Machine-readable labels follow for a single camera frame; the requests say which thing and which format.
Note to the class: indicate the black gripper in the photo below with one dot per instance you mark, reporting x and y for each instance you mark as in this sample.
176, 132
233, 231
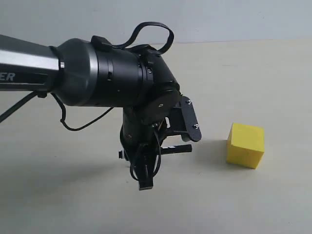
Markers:
141, 139

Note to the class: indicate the black white marker pen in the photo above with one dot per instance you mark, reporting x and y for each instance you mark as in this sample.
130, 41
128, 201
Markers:
178, 149

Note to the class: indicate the yellow foam cube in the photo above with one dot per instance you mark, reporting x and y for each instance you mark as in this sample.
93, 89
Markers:
245, 145

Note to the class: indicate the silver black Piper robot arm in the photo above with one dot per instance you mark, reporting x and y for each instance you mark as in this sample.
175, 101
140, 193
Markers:
96, 73

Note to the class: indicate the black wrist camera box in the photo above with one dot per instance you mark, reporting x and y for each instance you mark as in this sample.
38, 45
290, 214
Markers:
183, 121

